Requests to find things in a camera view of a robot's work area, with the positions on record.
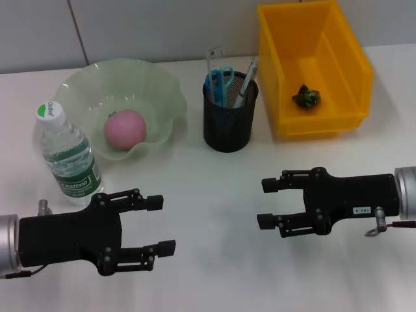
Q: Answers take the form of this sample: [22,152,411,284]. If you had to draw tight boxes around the yellow plastic bin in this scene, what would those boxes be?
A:
[256,0,374,137]

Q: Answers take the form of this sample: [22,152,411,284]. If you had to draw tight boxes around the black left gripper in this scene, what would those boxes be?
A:
[18,188,177,277]

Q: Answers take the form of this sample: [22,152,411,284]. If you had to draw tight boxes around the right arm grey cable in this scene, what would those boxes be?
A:
[364,206,416,237]

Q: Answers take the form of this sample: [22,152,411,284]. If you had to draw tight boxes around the clear green-label water bottle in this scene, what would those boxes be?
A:
[34,100,105,206]

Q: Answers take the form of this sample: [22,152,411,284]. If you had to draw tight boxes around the green plastic wrapper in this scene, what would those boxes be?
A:
[291,83,322,113]

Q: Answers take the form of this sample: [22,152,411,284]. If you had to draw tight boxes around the blue scissors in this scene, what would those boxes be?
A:
[203,64,235,108]

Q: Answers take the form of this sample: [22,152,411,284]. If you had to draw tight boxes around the white grey ballpoint pen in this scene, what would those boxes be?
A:
[233,55,259,109]

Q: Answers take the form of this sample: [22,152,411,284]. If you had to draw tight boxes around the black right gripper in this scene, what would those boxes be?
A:
[256,167,400,239]

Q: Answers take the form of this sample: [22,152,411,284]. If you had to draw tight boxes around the pale green glass fruit plate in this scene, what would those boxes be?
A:
[53,58,189,162]

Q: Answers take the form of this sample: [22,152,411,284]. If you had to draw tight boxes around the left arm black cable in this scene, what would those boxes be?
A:
[0,263,49,280]

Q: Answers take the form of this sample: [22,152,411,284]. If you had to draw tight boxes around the clear plastic ruler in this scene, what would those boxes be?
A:
[205,45,226,104]

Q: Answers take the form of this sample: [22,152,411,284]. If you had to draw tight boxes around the black mesh pen cup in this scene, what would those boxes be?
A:
[203,70,260,153]

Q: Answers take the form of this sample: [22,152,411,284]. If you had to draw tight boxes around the pink toy peach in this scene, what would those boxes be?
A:
[103,109,147,150]

